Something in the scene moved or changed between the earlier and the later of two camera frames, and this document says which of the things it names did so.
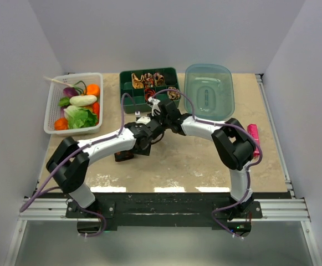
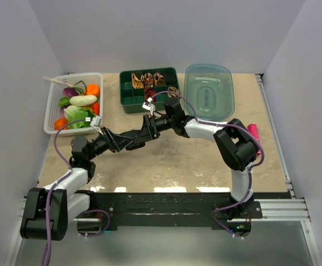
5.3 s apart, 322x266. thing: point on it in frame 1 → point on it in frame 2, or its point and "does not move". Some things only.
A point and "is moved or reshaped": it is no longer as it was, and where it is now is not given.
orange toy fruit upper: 93,89 does not move
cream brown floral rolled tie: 173,95 does not move
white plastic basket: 54,85 does not move
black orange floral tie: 123,155 is moved or reshaped
